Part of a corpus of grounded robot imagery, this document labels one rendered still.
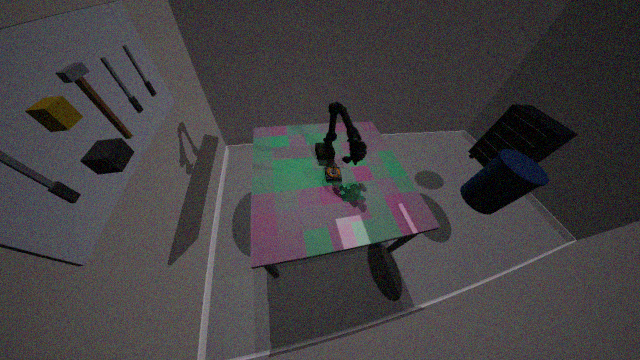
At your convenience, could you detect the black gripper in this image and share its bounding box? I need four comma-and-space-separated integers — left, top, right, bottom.
342, 148, 358, 165

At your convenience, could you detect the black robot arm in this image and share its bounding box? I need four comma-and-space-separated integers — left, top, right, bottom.
323, 102, 367, 162

